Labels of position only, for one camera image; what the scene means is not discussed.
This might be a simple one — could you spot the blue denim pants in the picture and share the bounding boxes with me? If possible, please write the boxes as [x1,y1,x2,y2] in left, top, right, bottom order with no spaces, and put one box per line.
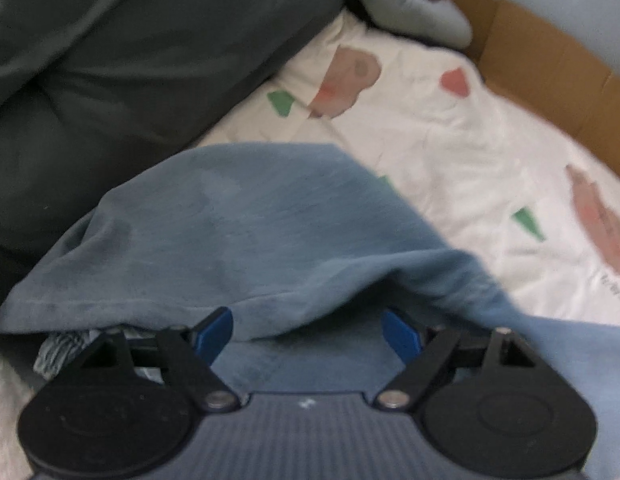
[0,143,620,479]

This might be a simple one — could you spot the white patterned bed sheet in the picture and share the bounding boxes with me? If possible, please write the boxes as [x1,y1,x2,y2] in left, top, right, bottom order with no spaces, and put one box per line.
[0,6,620,480]

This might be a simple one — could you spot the brown cardboard box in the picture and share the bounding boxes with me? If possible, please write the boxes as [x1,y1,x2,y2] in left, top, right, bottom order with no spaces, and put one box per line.
[452,0,620,177]

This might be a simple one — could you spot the dark green blanket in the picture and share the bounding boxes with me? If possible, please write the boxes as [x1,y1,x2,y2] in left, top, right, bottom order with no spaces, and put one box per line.
[0,0,342,254]

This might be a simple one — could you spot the grey neck pillow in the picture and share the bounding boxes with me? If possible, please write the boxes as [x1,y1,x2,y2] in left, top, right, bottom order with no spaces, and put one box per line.
[353,0,473,50]

